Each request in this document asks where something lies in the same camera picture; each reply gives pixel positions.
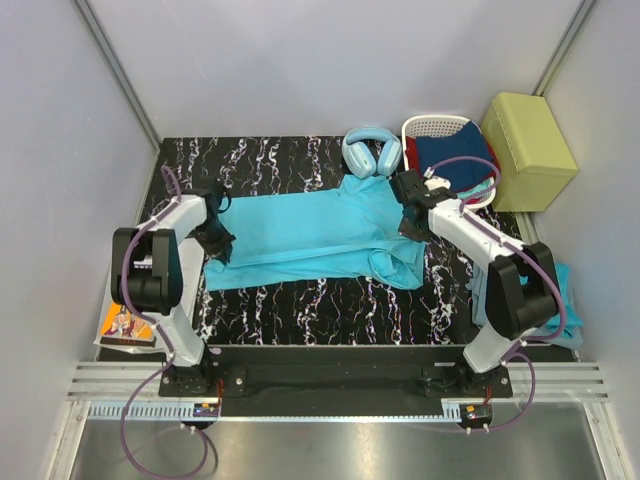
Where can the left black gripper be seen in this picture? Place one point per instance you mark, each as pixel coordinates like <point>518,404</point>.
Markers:
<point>218,240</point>

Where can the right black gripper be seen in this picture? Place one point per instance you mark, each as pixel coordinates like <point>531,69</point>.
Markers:
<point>405,231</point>

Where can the turquoise t-shirt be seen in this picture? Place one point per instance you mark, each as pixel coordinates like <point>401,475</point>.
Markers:
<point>345,232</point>

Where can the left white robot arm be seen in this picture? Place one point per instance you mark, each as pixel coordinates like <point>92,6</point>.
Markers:
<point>148,277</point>

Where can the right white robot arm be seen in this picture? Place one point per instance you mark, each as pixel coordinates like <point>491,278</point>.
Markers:
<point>523,300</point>

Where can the pile of teal t-shirts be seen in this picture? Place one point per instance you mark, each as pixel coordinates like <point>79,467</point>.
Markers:
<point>571,337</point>

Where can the red folded t-shirt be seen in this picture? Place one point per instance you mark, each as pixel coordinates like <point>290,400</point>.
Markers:
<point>412,163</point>

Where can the light blue headphones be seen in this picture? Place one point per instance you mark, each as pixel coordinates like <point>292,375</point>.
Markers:
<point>359,158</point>

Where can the teal folded t-shirt in basket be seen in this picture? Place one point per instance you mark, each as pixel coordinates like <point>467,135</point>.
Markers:
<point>477,193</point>

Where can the white plastic laundry basket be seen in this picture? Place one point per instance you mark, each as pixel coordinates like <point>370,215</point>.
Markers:
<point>440,126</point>

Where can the navy blue folded t-shirt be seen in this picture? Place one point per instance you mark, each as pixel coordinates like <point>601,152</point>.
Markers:
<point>463,174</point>

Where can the white paper sheets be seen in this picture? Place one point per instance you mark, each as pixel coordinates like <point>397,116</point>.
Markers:
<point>190,280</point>

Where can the yellow-green storage box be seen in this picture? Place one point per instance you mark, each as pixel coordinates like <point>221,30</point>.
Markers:
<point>534,158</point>

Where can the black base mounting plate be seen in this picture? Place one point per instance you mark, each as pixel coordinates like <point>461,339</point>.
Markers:
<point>322,382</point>

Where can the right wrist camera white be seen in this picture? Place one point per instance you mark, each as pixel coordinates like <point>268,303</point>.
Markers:
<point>434,182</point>

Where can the aluminium rail frame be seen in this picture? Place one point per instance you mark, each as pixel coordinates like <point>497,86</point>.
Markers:
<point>101,389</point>

